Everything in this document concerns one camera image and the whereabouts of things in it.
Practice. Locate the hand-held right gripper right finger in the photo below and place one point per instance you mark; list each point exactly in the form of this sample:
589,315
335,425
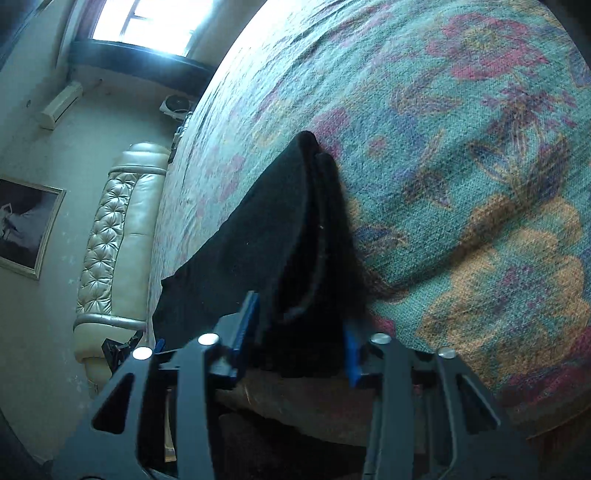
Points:
351,357

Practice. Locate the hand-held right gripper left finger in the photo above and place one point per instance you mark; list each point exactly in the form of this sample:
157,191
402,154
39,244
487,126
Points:
243,330

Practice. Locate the black pants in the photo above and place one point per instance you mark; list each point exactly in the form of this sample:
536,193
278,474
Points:
286,240

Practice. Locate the cream tufted leather headboard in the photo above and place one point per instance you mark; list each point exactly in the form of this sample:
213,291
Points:
124,221

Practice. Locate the small dark object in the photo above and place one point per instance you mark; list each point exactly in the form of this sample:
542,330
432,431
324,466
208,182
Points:
178,136

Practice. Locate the floral teal blanket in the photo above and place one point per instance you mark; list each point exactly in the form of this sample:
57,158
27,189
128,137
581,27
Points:
452,161

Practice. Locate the small white fan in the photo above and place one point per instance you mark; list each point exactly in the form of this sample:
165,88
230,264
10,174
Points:
175,106

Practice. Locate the dark window sill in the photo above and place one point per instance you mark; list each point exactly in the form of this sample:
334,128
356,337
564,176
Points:
138,57

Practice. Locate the bright window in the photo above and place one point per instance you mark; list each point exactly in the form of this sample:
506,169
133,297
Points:
147,23

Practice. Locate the framed wall picture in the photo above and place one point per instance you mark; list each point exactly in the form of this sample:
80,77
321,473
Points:
23,226

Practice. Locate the white wall air conditioner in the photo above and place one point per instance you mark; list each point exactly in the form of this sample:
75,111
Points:
60,106

